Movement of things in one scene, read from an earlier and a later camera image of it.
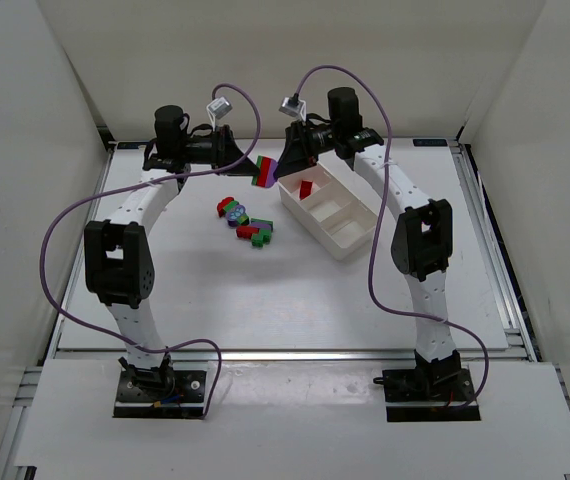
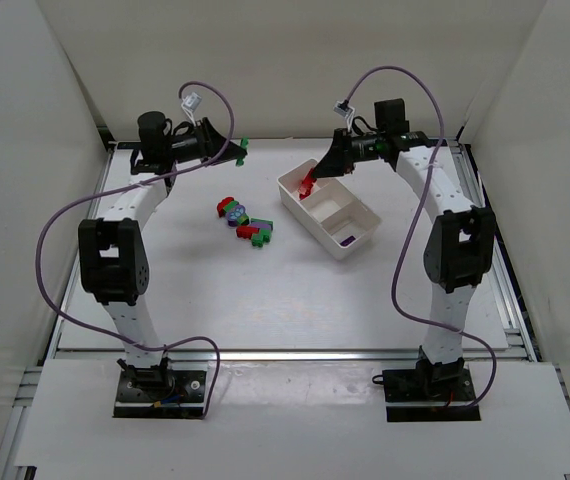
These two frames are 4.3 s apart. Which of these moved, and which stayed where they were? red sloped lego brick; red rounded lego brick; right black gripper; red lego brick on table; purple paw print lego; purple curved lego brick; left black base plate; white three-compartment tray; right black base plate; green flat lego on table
Moved: red rounded lego brick; purple curved lego brick; right black gripper
Stayed: red lego brick on table; white three-compartment tray; red sloped lego brick; right black base plate; left black base plate; purple paw print lego; green flat lego on table
